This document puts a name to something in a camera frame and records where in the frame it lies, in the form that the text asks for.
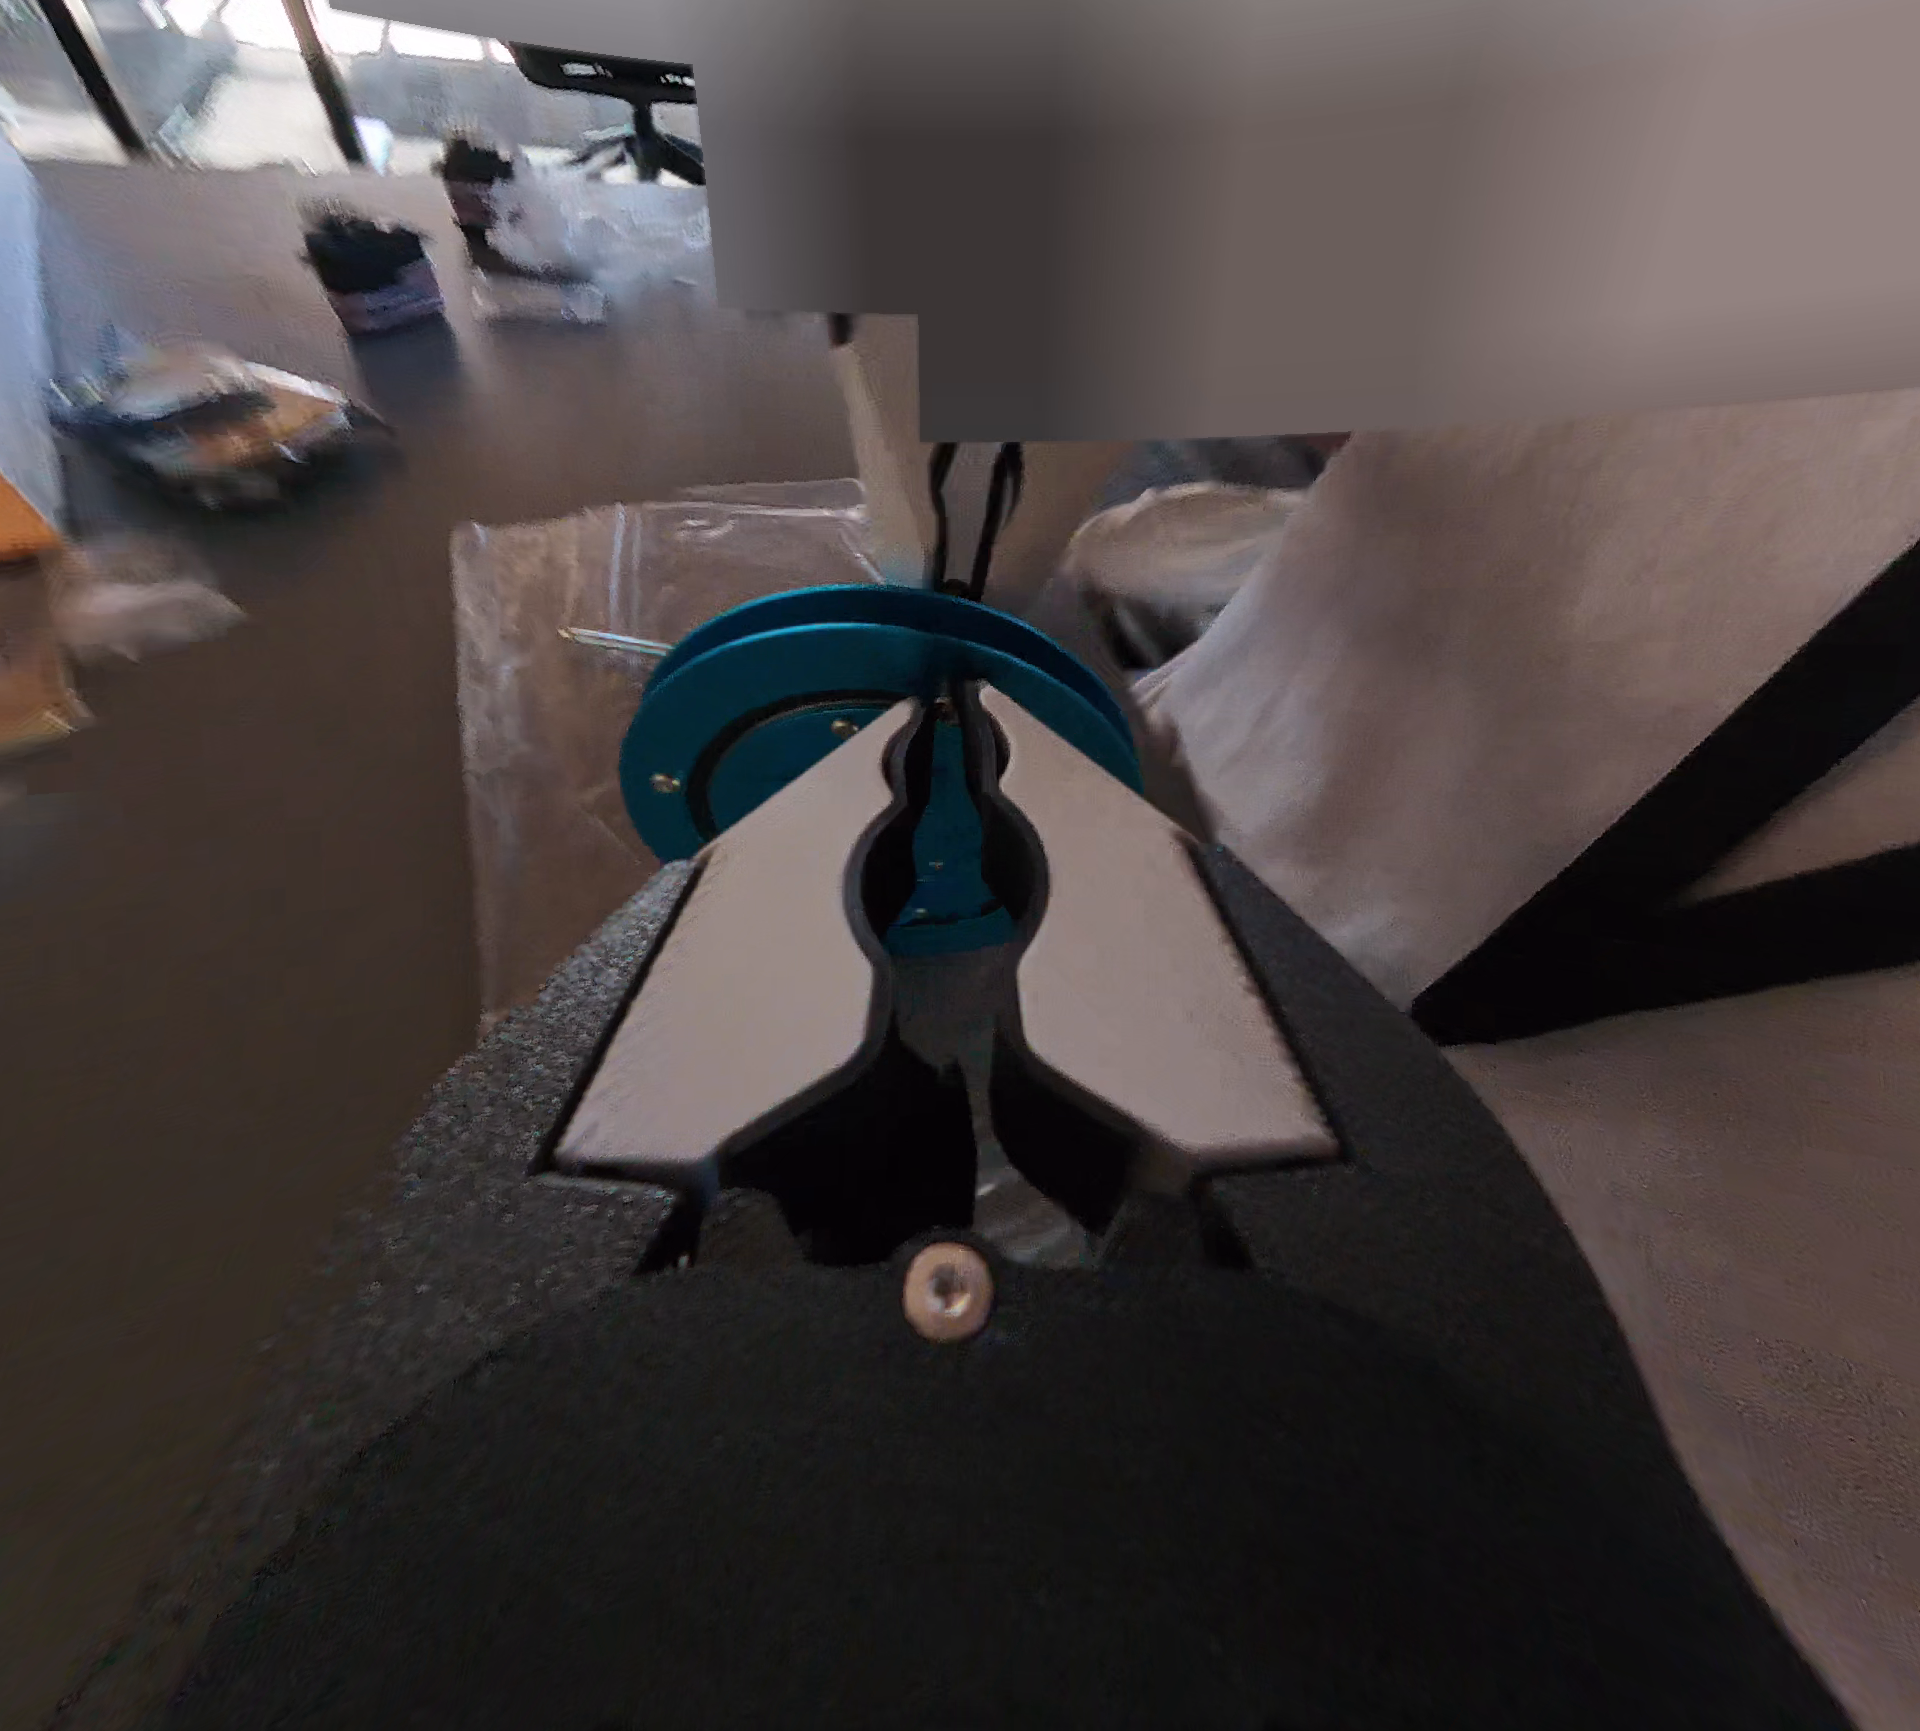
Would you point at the black office chair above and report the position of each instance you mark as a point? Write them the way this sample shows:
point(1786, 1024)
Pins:
point(630, 97)

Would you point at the black servo motor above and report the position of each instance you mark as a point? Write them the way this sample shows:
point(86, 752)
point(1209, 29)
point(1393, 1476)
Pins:
point(374, 269)

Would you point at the black antistatic bag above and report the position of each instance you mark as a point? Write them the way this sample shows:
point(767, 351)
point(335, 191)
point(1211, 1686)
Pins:
point(225, 427)

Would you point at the white plastic bag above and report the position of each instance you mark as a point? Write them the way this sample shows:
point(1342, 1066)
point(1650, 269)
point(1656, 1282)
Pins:
point(1171, 563)

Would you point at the servo motor in clear bag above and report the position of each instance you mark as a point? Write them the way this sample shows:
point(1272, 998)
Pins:
point(540, 247)

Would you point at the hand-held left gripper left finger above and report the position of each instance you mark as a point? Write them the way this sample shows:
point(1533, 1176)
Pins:
point(720, 1012)

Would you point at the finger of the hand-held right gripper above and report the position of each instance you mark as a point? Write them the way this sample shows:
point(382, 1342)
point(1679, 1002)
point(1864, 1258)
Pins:
point(893, 471)
point(1009, 517)

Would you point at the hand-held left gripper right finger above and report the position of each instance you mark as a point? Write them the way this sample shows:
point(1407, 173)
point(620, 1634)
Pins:
point(1171, 1012)

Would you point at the pile of small screw bags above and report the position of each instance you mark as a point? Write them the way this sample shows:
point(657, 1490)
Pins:
point(142, 614)

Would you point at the blue round metal turntable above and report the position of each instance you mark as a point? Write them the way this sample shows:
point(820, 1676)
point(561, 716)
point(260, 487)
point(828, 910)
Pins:
point(705, 712)

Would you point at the large clear plastic bag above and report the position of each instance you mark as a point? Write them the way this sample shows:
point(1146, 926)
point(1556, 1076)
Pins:
point(540, 712)

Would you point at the orange and white cardboard box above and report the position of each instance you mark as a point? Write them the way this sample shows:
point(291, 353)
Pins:
point(31, 652)

